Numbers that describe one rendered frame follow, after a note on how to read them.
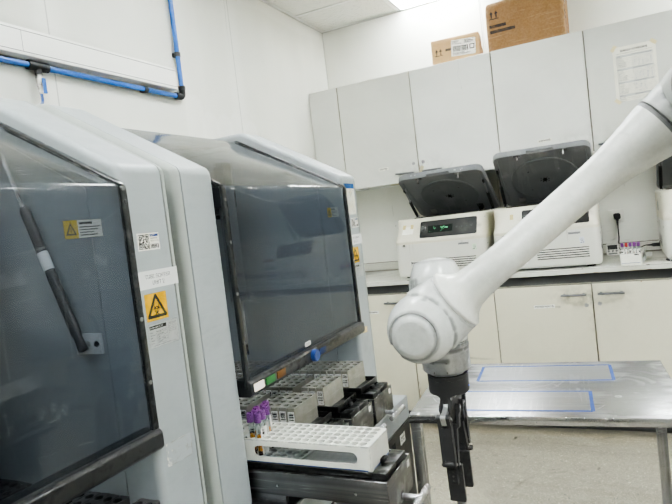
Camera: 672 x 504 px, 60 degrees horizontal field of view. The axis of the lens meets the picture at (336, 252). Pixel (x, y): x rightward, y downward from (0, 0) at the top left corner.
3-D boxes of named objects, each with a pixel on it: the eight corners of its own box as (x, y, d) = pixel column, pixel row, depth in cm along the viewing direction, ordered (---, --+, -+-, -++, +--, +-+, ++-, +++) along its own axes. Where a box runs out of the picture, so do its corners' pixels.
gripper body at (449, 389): (433, 364, 113) (439, 411, 114) (421, 377, 106) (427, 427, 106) (472, 364, 110) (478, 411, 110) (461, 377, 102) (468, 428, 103)
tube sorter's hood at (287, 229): (76, 392, 141) (39, 131, 138) (225, 335, 196) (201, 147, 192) (252, 398, 119) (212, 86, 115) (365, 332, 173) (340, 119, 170)
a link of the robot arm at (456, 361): (412, 347, 105) (416, 379, 106) (462, 346, 101) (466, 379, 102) (426, 336, 114) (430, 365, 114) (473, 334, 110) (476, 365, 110)
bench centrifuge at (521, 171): (496, 273, 328) (483, 152, 325) (512, 261, 384) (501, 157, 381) (604, 266, 304) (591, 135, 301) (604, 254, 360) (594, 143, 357)
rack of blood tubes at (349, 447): (245, 466, 124) (241, 438, 124) (269, 447, 133) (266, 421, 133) (373, 478, 111) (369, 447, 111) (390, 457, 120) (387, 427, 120)
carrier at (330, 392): (337, 396, 160) (335, 375, 160) (344, 396, 159) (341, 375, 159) (318, 411, 150) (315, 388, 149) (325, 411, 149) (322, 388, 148)
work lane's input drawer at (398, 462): (123, 485, 138) (117, 449, 138) (163, 461, 151) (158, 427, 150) (413, 522, 106) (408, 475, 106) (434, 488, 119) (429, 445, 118)
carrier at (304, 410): (311, 416, 146) (309, 392, 146) (319, 416, 145) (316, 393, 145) (289, 433, 136) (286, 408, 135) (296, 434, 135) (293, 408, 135)
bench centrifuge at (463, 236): (397, 279, 355) (386, 175, 352) (429, 267, 410) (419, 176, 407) (489, 274, 329) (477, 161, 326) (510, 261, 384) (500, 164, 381)
